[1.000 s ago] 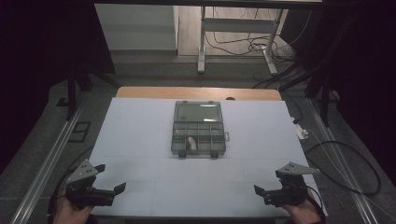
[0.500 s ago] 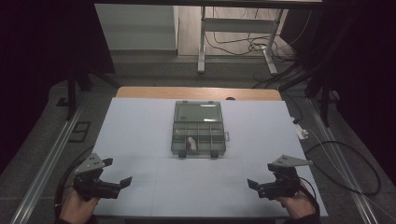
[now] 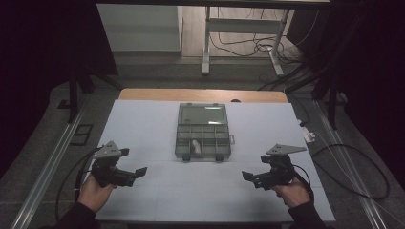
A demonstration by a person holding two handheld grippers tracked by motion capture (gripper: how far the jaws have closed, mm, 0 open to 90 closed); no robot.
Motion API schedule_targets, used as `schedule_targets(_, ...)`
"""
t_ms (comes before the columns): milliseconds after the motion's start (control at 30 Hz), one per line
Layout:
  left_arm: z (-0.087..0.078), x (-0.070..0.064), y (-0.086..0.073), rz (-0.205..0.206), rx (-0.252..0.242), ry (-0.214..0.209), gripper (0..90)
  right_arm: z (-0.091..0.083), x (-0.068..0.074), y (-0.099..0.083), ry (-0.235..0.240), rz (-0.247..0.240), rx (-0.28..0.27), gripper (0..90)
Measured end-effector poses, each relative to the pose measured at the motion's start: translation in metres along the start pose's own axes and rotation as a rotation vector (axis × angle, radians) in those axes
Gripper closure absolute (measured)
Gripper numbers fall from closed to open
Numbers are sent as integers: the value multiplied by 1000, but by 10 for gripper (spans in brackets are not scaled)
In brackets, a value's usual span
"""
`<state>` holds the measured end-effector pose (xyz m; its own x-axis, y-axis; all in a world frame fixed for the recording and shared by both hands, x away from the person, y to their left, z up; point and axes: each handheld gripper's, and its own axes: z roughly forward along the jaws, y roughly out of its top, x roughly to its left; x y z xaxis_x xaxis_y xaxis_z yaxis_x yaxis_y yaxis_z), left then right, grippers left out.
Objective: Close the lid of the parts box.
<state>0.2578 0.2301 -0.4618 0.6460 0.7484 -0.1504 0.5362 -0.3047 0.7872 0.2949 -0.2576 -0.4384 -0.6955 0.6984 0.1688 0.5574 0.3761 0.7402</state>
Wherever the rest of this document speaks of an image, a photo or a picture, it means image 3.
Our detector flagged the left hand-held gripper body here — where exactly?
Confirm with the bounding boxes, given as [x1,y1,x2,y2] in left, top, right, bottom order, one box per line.
[90,140,137,189]

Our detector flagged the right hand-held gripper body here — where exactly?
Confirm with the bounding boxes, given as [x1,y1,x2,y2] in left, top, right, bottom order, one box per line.
[252,143,308,191]

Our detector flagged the clear glass lens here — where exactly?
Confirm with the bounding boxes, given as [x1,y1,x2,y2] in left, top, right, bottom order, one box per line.
[190,139,203,156]

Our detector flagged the grey transparent compartment box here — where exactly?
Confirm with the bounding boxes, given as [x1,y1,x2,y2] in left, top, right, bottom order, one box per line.
[174,102,236,162]

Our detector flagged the person's right hand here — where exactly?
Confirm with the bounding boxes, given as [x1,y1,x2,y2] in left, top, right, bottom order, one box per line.
[271,177,311,209]

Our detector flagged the person's left hand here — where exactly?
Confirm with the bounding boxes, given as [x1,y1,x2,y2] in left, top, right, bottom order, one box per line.
[77,174,117,213]

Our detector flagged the white table cover sheet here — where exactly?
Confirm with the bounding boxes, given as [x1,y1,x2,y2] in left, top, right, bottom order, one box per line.
[95,99,336,222]

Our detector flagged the black floor socket plate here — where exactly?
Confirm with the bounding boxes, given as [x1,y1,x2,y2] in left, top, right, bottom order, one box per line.
[70,123,95,147]

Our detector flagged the white power plug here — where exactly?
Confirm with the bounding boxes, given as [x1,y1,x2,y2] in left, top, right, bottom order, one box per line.
[298,119,317,143]

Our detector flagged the black metal stand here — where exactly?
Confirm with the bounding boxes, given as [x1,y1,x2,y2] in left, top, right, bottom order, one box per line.
[284,15,367,131]
[57,61,124,124]

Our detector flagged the wooden table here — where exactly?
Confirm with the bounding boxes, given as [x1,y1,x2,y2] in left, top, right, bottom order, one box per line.
[117,88,289,104]

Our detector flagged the dark curtain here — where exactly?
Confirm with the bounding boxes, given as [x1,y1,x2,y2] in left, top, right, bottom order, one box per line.
[286,0,405,187]
[0,0,119,180]

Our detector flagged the white cabinet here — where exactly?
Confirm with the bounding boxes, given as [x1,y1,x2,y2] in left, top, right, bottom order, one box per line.
[96,3,184,53]

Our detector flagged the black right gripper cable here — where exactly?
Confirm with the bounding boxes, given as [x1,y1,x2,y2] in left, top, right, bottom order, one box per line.
[291,163,315,204]

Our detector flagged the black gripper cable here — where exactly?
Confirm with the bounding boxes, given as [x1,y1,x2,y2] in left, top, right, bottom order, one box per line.
[291,163,315,204]
[54,146,103,222]

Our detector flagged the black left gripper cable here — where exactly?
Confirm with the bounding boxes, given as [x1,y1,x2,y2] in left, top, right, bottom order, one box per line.
[54,146,103,222]

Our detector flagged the aluminium floor rail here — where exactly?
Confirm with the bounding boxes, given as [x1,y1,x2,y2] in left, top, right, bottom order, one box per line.
[9,94,93,229]
[312,99,388,229]

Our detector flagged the thin white cable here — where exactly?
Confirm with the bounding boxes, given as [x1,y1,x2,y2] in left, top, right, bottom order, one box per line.
[314,131,405,225]

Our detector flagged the black looped floor cable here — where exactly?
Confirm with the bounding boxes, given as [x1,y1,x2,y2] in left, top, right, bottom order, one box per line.
[309,143,392,201]

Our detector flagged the tangled black floor cables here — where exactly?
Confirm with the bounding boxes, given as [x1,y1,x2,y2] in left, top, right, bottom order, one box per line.
[209,6,320,66]

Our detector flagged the white metal desk frame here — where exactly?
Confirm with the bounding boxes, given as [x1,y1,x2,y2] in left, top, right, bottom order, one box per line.
[96,0,330,77]

